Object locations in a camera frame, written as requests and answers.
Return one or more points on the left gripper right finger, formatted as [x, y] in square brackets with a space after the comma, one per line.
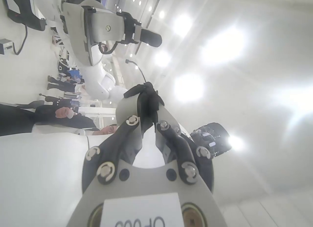
[178, 140]

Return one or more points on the thin black zip tie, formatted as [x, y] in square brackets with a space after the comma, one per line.
[127, 61]

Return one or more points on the robot body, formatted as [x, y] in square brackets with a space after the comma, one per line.
[36, 176]

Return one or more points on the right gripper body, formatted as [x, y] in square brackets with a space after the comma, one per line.
[105, 26]

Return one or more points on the person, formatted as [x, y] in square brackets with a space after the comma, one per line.
[107, 130]
[60, 78]
[29, 115]
[63, 87]

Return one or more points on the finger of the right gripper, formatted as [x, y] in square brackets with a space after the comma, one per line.
[149, 37]

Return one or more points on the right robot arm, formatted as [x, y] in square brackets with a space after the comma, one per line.
[97, 83]

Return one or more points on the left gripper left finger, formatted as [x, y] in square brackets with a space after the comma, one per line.
[115, 140]

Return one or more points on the small grey box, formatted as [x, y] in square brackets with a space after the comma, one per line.
[5, 45]

